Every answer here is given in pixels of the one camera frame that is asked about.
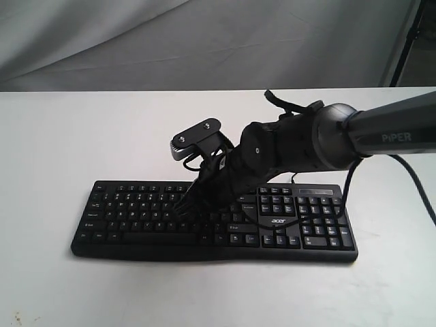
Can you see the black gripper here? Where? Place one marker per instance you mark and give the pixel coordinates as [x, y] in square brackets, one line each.
[233, 174]

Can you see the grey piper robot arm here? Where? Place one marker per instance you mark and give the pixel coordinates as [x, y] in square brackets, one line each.
[313, 138]

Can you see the black acer keyboard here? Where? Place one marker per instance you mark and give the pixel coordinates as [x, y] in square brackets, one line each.
[133, 220]

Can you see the white backdrop cloth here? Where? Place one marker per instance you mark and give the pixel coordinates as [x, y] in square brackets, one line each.
[200, 45]

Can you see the black tripod stand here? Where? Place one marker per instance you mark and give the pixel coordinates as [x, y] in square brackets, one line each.
[412, 35]

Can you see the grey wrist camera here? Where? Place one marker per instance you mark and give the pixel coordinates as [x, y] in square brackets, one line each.
[198, 145]

